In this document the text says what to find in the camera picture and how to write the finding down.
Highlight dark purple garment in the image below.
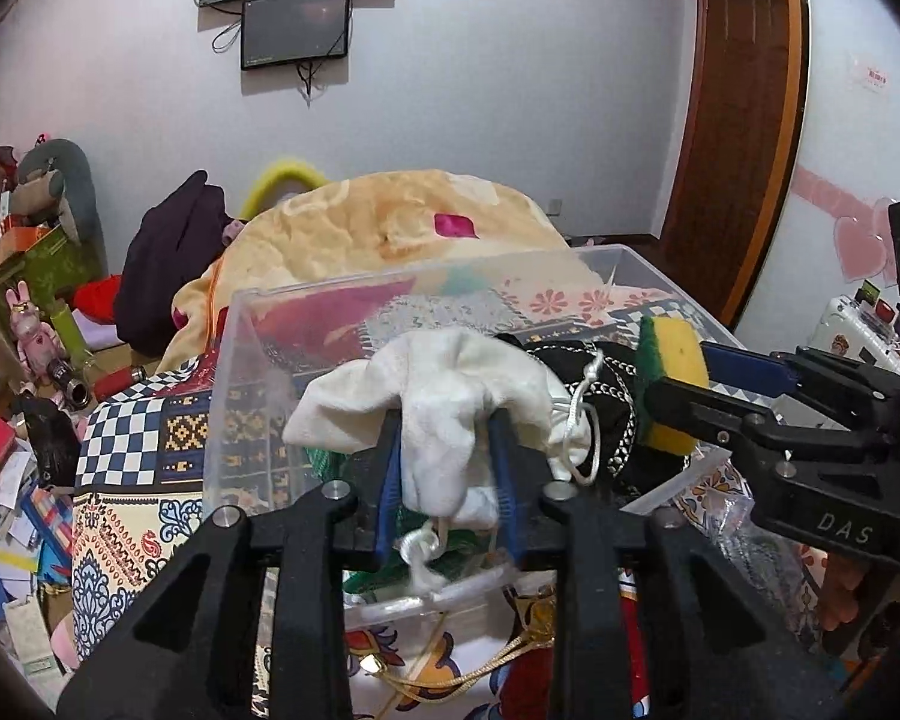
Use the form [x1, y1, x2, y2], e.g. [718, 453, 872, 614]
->
[112, 170, 231, 355]

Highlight pink heart wall stickers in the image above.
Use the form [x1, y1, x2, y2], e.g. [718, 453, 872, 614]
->
[793, 163, 900, 287]

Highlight yellow green sponge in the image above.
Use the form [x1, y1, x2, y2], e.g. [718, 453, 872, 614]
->
[636, 315, 715, 460]

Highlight red cylinder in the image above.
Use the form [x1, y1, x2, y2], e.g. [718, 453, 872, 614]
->
[92, 363, 149, 403]

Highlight person's right hand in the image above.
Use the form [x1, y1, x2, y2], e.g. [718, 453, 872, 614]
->
[820, 556, 865, 632]

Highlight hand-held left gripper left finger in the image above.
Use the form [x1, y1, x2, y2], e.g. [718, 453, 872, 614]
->
[56, 411, 406, 720]

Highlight pile of papers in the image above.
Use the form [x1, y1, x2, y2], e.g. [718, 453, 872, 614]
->
[0, 390, 83, 680]

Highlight yellow fleece blanket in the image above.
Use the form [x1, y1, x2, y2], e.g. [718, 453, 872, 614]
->
[154, 169, 572, 377]

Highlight gold cord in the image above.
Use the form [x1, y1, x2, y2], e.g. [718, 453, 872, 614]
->
[358, 598, 557, 697]

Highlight patterned bed sheet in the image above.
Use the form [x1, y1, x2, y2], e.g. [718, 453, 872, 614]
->
[70, 270, 833, 720]

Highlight yellow plush ring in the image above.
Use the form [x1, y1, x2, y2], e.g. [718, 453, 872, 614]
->
[238, 157, 332, 220]

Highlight black lens tube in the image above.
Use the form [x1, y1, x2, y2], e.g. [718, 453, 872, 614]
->
[47, 358, 92, 412]

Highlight pink rabbit toy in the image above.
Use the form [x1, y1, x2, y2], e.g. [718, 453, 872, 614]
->
[7, 280, 66, 385]

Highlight brown wooden door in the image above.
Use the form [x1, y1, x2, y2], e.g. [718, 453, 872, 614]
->
[654, 0, 811, 332]

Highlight clear plastic storage box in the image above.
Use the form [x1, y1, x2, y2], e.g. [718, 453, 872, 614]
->
[202, 244, 737, 632]

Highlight clear plastic bag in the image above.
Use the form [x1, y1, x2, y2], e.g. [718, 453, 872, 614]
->
[675, 457, 830, 650]

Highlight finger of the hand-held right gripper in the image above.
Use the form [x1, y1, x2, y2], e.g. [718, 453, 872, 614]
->
[700, 342, 900, 421]
[643, 377, 900, 470]

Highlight white suitcase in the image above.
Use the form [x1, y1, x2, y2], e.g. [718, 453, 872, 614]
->
[805, 291, 900, 377]

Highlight red cloth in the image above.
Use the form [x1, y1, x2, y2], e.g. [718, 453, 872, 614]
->
[70, 277, 125, 325]

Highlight white drawstring pouch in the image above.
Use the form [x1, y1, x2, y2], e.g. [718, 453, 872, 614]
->
[281, 331, 597, 595]

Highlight black cloth with chain print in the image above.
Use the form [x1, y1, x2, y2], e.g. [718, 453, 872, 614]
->
[495, 334, 695, 502]

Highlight green cardboard box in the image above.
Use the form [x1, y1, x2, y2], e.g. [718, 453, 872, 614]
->
[0, 223, 107, 317]

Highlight grey plush toy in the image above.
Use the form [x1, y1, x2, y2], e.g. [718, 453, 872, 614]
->
[9, 138, 100, 242]

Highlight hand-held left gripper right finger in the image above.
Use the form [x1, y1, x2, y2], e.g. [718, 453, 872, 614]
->
[486, 406, 850, 720]

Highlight small black wall monitor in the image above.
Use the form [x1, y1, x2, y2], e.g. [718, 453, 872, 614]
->
[240, 0, 352, 73]

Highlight black hanging cable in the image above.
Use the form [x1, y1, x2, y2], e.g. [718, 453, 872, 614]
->
[295, 58, 328, 109]

